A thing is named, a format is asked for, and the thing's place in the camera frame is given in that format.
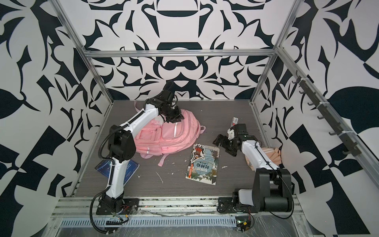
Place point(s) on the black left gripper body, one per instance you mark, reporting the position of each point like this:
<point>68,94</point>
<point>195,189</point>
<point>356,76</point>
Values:
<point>171,111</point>

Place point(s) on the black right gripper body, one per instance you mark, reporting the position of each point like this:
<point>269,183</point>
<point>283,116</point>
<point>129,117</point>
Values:
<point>231,145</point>

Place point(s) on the pink student backpack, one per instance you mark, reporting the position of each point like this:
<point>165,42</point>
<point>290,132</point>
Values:
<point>160,138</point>

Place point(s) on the illustrated Chinese story book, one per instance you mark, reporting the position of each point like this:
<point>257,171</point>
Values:
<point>203,165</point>

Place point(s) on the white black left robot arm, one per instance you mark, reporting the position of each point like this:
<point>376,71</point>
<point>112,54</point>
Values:
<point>119,145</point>

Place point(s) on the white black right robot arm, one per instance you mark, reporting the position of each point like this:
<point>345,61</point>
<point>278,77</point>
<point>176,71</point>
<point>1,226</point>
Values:
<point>272,187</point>

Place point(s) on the peach pencil pouch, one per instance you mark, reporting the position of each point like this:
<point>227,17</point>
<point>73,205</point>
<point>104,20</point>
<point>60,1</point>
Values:
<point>274,155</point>

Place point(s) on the blue Little Prince book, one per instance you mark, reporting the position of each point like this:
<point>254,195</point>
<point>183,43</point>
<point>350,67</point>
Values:
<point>104,167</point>

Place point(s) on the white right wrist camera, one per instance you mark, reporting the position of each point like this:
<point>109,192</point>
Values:
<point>231,134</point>

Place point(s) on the black wall hook rail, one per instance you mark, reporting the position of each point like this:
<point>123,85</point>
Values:
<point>329,114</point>

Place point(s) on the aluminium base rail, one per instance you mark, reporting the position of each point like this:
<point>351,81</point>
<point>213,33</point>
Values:
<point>161,212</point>

